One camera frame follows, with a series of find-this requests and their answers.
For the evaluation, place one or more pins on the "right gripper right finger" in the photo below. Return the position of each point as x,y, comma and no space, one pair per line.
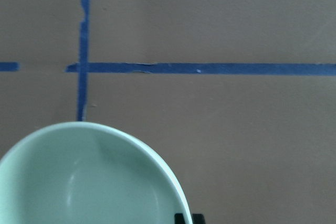
198,219

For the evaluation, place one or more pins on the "green bowl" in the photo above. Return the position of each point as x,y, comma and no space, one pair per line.
81,172

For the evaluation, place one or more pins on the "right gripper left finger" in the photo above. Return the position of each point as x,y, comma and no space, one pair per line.
179,218

